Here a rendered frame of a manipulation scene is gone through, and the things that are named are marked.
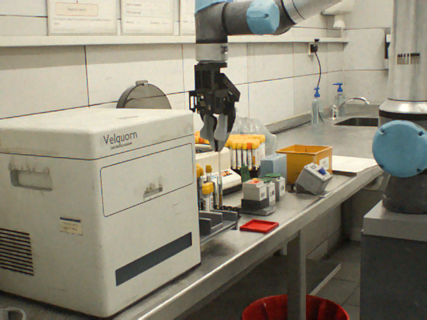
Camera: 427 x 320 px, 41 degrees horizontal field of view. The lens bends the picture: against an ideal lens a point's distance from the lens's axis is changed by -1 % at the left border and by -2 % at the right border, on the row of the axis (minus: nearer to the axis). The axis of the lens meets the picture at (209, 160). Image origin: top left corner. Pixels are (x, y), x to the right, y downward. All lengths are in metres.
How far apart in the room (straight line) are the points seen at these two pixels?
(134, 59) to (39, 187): 1.05
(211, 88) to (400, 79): 0.42
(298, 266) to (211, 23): 0.67
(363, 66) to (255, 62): 1.26
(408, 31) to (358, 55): 2.68
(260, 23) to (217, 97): 0.19
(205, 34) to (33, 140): 0.54
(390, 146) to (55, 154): 0.63
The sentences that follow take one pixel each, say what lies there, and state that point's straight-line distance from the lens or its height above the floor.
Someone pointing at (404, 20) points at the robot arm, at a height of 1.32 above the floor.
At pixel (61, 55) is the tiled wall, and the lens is 1.72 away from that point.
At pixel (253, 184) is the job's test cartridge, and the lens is 1.45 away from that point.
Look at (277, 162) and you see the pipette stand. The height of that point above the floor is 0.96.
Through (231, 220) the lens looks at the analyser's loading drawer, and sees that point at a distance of 1.27.
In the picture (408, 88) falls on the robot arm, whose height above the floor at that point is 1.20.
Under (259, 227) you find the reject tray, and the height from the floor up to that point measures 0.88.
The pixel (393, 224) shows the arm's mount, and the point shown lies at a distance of 1.29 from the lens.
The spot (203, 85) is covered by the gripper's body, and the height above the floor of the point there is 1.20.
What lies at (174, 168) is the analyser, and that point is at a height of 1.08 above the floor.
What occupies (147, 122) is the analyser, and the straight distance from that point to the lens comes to 0.96.
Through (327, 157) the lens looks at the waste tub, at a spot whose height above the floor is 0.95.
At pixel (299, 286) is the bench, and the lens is 1.59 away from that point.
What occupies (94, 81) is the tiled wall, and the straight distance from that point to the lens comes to 1.81.
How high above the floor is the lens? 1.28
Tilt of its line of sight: 10 degrees down
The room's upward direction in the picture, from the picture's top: 2 degrees counter-clockwise
